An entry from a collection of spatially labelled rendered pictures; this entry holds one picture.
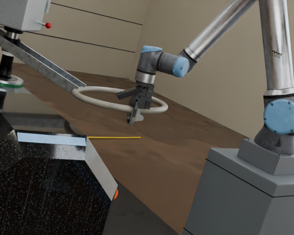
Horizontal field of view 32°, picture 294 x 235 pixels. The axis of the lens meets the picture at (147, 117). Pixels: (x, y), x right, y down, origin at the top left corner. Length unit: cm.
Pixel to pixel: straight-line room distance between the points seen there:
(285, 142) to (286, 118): 23
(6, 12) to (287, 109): 144
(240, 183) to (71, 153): 75
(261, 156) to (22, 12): 134
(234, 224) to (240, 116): 510
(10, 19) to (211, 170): 124
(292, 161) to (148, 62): 78
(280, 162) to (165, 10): 662
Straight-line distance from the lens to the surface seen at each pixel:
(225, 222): 235
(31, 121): 220
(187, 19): 829
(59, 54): 827
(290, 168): 237
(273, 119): 213
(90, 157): 218
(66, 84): 259
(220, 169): 235
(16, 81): 277
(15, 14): 264
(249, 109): 726
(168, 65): 225
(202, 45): 235
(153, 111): 240
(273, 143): 233
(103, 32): 863
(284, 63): 215
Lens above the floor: 141
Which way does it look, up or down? 12 degrees down
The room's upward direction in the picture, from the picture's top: 16 degrees clockwise
